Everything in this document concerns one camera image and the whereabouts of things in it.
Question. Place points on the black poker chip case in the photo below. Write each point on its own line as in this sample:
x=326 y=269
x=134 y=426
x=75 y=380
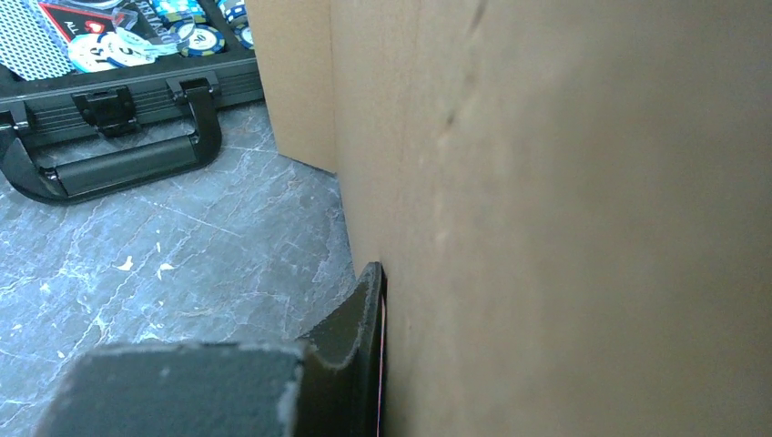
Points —
x=135 y=63

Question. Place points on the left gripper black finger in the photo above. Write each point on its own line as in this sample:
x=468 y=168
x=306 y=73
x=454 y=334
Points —
x=327 y=382

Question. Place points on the cardboard box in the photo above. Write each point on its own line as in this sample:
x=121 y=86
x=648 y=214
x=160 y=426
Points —
x=571 y=201

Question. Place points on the blue playing card deck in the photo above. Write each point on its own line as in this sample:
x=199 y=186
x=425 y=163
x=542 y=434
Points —
x=26 y=48

